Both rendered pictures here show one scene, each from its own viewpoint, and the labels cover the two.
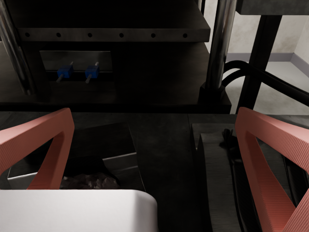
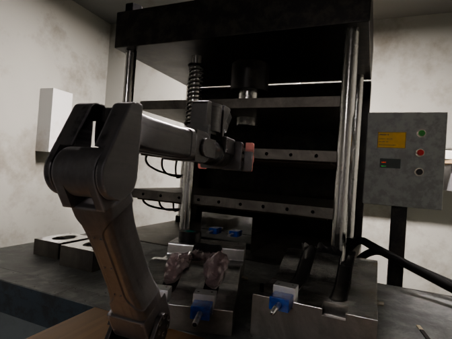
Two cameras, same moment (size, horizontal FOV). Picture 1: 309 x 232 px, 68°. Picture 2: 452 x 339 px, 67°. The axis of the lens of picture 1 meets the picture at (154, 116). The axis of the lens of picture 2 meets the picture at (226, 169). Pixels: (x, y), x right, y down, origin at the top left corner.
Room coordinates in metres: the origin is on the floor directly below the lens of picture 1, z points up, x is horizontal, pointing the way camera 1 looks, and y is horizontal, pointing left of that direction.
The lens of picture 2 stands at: (-0.73, -0.31, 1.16)
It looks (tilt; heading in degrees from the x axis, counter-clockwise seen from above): 1 degrees up; 22
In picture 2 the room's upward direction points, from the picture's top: 4 degrees clockwise
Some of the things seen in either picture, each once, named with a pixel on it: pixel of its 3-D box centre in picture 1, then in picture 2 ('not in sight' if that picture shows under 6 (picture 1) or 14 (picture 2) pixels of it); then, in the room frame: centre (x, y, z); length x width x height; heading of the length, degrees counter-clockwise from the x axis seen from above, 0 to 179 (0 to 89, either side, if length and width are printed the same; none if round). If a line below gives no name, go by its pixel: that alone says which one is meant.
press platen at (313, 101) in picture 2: not in sight; (250, 116); (1.22, 0.34, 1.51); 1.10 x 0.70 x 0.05; 88
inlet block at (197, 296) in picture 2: not in sight; (200, 311); (-0.05, 0.00, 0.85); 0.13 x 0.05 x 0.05; 16
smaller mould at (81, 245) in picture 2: not in sight; (97, 253); (0.27, 0.57, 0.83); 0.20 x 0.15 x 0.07; 178
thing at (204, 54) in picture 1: (91, 64); (238, 243); (1.16, 0.34, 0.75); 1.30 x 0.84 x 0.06; 88
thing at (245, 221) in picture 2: (94, 49); (243, 226); (1.08, 0.29, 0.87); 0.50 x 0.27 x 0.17; 178
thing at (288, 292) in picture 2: not in sight; (280, 303); (0.00, -0.16, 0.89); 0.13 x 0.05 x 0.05; 178
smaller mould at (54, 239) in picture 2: not in sight; (64, 245); (0.30, 0.77, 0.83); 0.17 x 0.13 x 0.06; 178
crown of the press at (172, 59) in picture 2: not in sight; (249, 74); (1.16, 0.34, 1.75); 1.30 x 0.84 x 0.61; 88
